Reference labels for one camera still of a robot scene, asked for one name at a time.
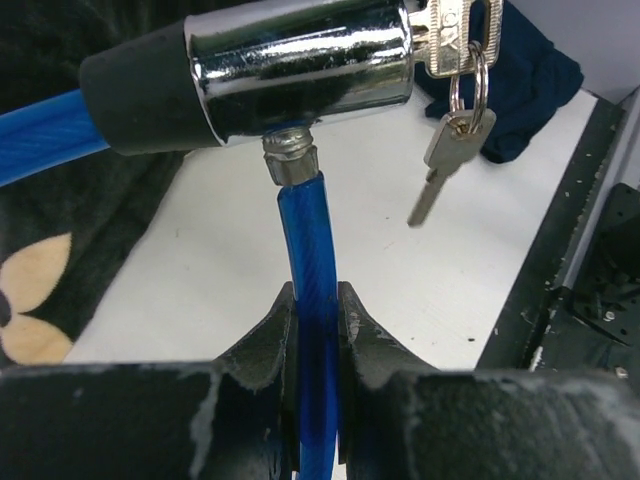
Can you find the silver cable lock keys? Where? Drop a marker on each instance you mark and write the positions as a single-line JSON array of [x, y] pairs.
[[441, 33]]

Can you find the dark blue cloth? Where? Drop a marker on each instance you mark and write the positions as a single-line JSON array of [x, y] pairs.
[[530, 81]]

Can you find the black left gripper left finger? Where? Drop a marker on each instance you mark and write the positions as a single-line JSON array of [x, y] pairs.
[[227, 418]]

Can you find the black floral patterned blanket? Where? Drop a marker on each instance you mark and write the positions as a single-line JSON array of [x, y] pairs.
[[66, 231]]

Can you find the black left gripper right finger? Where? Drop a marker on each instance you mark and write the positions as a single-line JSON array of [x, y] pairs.
[[404, 419]]

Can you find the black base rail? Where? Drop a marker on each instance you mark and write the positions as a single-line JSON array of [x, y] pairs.
[[575, 302]]

